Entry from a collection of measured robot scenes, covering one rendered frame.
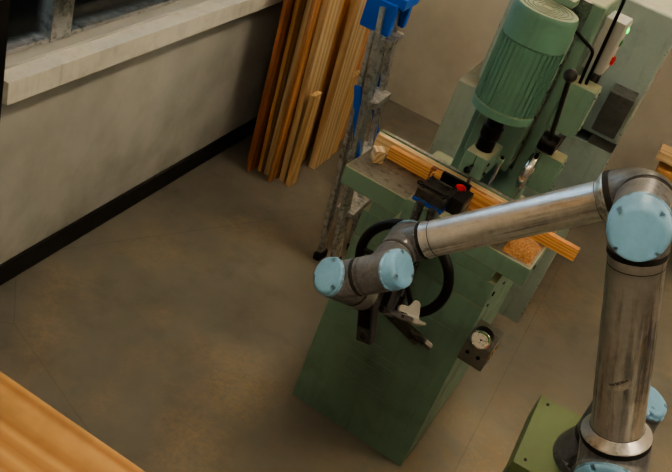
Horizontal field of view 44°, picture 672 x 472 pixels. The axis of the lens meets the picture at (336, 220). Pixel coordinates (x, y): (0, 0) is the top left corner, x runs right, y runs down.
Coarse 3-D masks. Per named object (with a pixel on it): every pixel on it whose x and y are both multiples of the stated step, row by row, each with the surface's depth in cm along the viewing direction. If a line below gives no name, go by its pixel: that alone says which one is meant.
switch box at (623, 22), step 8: (608, 16) 235; (624, 16) 240; (608, 24) 236; (616, 24) 235; (624, 24) 234; (600, 32) 238; (616, 32) 236; (624, 32) 237; (600, 40) 238; (608, 40) 237; (616, 40) 236; (608, 48) 238; (616, 48) 240; (608, 56) 239; (584, 64) 243; (592, 64) 242; (600, 64) 241; (608, 64) 244; (600, 72) 242
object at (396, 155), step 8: (392, 152) 252; (400, 152) 251; (392, 160) 253; (400, 160) 252; (408, 160) 251; (416, 160) 250; (408, 168) 252; (416, 168) 250; (424, 168) 249; (424, 176) 250; (536, 240) 240; (544, 240) 239; (552, 240) 238; (560, 240) 237; (552, 248) 239; (560, 248) 238; (568, 248) 236; (576, 248) 236; (568, 256) 237
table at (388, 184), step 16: (368, 160) 250; (384, 160) 253; (352, 176) 244; (368, 176) 242; (384, 176) 245; (400, 176) 248; (416, 176) 250; (368, 192) 243; (384, 192) 241; (400, 192) 240; (400, 208) 240; (480, 256) 233; (496, 256) 231; (512, 256) 230; (512, 272) 230; (528, 272) 228
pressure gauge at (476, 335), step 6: (474, 330) 237; (480, 330) 235; (486, 330) 235; (474, 336) 237; (480, 336) 236; (486, 336) 235; (492, 336) 235; (474, 342) 237; (480, 342) 236; (486, 342) 235; (492, 342) 236; (480, 348) 237; (486, 348) 236
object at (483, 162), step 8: (496, 144) 244; (472, 152) 236; (480, 152) 237; (496, 152) 240; (464, 160) 237; (472, 160) 236; (480, 160) 235; (488, 160) 235; (472, 168) 237; (480, 168) 236; (488, 168) 241; (472, 176) 238; (480, 176) 237
